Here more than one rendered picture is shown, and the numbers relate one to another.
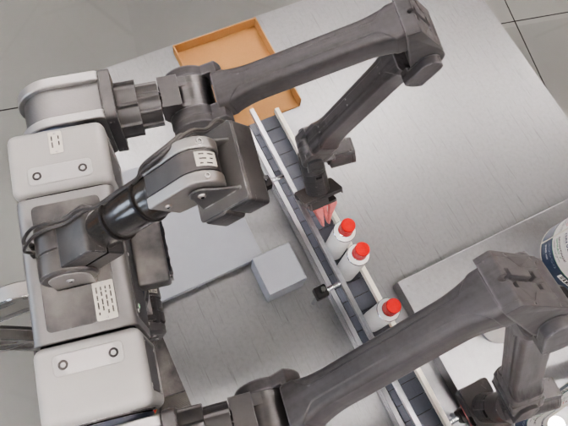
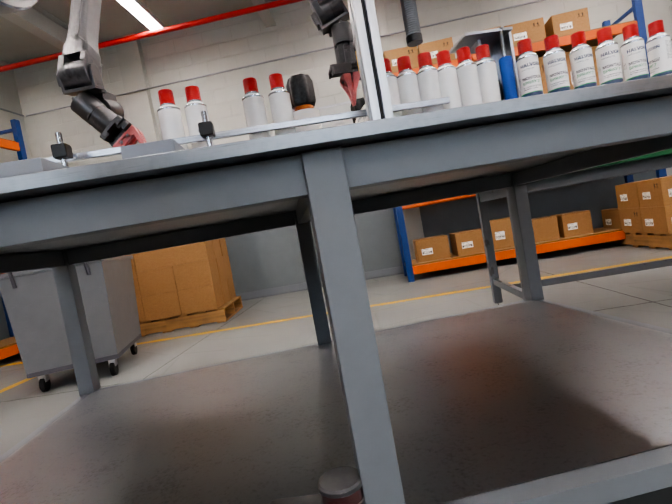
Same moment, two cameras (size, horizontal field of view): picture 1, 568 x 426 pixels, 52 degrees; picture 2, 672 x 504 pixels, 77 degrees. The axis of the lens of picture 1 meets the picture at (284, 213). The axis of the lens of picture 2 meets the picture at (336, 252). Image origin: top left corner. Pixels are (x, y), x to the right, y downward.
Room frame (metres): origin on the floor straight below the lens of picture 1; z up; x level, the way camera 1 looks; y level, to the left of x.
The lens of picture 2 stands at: (-0.38, 0.51, 0.69)
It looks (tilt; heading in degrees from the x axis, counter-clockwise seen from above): 3 degrees down; 304
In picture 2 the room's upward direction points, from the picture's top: 10 degrees counter-clockwise
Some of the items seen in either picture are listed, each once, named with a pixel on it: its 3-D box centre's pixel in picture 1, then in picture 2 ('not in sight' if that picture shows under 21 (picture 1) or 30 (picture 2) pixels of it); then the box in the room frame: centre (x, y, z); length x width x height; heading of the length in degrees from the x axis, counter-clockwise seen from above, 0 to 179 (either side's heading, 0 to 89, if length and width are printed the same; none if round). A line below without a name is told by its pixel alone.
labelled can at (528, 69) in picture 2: not in sight; (530, 80); (-0.23, -0.73, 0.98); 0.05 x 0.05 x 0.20
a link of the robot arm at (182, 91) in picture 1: (183, 102); not in sight; (0.46, 0.20, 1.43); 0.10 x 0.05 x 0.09; 119
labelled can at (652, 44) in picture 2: not in sight; (660, 61); (-0.52, -0.97, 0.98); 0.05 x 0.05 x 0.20
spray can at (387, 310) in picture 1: (381, 314); (257, 122); (0.31, -0.27, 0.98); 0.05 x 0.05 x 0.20
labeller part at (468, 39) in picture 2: not in sight; (479, 40); (-0.12, -0.76, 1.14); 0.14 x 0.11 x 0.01; 40
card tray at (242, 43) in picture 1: (236, 75); not in sight; (0.90, 0.23, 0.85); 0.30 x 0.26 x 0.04; 40
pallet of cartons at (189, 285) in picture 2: not in sight; (168, 261); (3.69, -2.26, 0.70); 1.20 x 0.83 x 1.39; 35
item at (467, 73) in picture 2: not in sight; (469, 89); (-0.11, -0.62, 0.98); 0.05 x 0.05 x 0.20
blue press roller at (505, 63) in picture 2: not in sight; (509, 88); (-0.18, -0.74, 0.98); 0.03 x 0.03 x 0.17
